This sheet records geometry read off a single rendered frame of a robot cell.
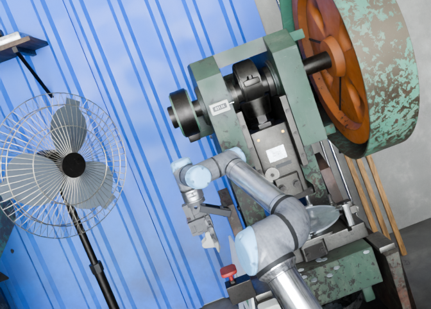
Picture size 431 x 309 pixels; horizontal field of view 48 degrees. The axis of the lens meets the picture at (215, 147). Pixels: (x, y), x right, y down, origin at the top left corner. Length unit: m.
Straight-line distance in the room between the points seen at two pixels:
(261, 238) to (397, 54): 0.74
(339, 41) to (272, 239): 0.91
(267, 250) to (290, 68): 0.78
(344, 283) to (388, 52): 0.85
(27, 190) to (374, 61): 1.32
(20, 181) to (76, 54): 1.30
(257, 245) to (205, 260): 1.98
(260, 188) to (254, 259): 0.28
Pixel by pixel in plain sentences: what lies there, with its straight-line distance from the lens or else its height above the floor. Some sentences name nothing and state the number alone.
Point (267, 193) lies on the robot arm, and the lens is 1.43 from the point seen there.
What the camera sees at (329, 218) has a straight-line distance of 1.87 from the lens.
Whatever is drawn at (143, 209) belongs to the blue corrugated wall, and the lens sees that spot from 3.12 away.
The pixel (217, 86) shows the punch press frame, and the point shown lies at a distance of 1.77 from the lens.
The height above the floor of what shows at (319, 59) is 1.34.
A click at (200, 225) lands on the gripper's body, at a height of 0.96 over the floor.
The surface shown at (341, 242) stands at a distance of 1.95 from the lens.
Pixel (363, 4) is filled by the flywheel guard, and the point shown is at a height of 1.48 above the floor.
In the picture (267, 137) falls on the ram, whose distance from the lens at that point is 1.85.
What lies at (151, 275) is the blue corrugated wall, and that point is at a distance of 3.23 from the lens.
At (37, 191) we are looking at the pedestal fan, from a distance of 1.95.
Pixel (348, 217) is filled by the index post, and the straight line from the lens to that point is 1.94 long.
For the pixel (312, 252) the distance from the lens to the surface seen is 1.90.
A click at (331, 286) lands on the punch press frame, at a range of 1.90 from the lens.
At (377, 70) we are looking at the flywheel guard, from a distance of 1.61.
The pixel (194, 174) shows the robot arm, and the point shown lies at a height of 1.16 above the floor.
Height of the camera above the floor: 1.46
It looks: 9 degrees down
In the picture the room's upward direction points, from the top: 20 degrees counter-clockwise
